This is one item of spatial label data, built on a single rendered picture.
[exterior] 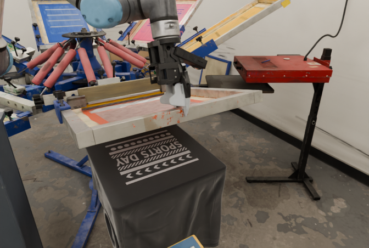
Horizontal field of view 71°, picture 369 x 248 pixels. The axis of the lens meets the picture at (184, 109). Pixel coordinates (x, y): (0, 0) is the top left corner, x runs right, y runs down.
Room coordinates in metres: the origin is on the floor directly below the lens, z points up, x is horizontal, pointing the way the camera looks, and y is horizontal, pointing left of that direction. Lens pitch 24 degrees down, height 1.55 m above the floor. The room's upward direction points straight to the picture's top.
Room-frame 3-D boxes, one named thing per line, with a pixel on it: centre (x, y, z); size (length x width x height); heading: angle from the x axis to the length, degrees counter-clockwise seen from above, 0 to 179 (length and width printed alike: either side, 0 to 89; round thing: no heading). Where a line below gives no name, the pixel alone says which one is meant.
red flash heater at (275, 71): (1.89, -0.71, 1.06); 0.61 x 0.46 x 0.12; 90
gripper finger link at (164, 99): (0.69, 0.04, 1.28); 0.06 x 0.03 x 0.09; 120
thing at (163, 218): (0.72, 0.03, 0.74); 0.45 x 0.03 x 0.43; 120
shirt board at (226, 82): (1.88, 0.04, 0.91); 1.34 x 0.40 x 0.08; 90
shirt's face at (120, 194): (0.92, 0.15, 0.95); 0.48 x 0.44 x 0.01; 30
